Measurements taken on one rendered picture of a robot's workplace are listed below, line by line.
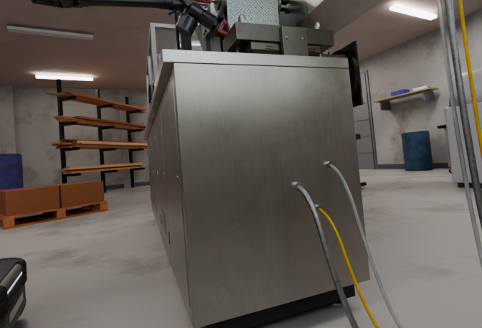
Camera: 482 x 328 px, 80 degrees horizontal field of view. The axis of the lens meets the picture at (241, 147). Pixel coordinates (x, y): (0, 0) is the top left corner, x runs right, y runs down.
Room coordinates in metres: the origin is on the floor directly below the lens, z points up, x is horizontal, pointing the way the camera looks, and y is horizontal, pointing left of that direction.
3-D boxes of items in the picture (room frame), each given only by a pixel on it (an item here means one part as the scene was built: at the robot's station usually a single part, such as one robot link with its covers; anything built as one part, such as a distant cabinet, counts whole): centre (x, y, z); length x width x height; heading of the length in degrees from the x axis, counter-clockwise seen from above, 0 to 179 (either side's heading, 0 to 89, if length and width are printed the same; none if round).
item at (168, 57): (2.12, 0.32, 0.88); 2.52 x 0.66 x 0.04; 20
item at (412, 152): (6.38, -3.84, 0.42); 0.54 x 0.54 x 0.85
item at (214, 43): (1.24, 0.09, 1.05); 0.06 x 0.05 x 0.31; 110
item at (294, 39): (1.03, -0.22, 0.96); 0.10 x 0.03 x 0.11; 110
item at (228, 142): (2.12, 0.31, 0.43); 2.52 x 0.64 x 0.86; 20
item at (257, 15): (1.21, -0.10, 1.11); 0.23 x 0.01 x 0.18; 110
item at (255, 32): (1.11, -0.18, 1.00); 0.40 x 0.16 x 0.06; 110
